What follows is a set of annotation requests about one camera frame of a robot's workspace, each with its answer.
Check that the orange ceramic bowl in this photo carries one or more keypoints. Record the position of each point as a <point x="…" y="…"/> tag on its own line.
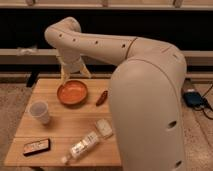
<point x="72" y="92"/>

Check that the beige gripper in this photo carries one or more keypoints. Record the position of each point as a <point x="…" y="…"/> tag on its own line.
<point x="72" y="62"/>

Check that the wooden bench rail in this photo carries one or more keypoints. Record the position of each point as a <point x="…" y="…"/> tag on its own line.
<point x="48" y="56"/>

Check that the translucent plastic cup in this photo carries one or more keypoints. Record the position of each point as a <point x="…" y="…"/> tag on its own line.
<point x="39" y="110"/>

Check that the clear plastic bottle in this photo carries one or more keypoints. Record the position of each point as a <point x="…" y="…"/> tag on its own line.
<point x="80" y="148"/>

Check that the brown dried chili pepper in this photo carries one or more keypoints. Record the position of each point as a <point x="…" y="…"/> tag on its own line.
<point x="102" y="98"/>

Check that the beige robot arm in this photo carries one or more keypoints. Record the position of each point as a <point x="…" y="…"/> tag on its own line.
<point x="144" y="92"/>

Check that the blue power adapter box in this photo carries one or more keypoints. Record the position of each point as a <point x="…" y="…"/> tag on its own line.
<point x="193" y="98"/>

